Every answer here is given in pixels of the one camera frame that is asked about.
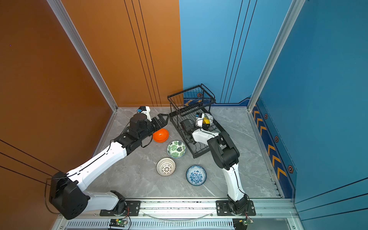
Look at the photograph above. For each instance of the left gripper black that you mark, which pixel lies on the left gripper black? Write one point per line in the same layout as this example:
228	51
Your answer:
156	122

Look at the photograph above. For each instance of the black wire dish rack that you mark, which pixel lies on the black wire dish rack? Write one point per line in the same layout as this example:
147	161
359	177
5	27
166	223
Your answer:
189	109

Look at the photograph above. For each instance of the yellow bowl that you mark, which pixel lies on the yellow bowl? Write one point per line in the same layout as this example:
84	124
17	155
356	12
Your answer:
206	123

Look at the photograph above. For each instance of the green geometric pattern bowl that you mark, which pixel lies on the green geometric pattern bowl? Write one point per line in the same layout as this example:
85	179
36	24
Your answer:
209	116

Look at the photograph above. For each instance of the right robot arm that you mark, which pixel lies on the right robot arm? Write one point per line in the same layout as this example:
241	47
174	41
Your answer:
226	156

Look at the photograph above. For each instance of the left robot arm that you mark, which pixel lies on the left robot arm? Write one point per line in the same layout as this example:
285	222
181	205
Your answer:
68	191

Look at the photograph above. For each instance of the orange bowl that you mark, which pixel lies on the orange bowl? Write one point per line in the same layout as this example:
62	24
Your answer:
161	135

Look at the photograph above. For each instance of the green leaf pattern bowl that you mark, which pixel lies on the green leaf pattern bowl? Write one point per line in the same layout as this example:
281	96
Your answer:
176	149

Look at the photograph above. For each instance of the white lattice pattern bowl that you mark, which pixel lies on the white lattice pattern bowl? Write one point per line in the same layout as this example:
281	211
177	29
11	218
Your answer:
166	167

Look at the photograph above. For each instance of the blue floral pattern bowl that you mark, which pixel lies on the blue floral pattern bowl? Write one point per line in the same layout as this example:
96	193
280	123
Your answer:
196	175

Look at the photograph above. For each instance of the right green circuit board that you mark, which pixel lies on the right green circuit board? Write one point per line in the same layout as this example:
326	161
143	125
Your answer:
242	224

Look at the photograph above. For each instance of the green circuit board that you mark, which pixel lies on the green circuit board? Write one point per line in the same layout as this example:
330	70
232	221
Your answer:
242	224
118	224

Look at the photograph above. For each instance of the left green circuit board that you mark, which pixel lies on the left green circuit board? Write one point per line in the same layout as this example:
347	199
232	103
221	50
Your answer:
118	224

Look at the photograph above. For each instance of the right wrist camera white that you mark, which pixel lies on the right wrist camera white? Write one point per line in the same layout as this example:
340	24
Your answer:
199	119

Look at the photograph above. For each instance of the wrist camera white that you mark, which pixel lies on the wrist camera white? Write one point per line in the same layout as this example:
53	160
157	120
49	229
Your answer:
145	110
199	119

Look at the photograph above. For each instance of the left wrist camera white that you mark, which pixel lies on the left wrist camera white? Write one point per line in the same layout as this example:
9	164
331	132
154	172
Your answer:
145	110

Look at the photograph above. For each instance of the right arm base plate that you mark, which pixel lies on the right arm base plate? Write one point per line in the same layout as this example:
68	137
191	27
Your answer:
227	208

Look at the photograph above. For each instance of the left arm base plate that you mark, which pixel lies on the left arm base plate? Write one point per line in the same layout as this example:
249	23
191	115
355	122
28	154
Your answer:
131	208

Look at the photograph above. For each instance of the aluminium front rail frame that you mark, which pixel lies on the aluminium front rail frame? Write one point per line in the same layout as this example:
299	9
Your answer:
191	214

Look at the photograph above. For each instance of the left aluminium corner post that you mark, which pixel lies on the left aluminium corner post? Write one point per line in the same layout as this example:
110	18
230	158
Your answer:
67	24

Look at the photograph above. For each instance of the aluminium corner post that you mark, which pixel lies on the aluminium corner post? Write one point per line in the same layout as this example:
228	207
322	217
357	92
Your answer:
287	25
67	24

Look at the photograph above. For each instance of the right aluminium corner post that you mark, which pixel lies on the right aluminium corner post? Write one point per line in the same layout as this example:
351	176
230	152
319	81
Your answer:
287	25

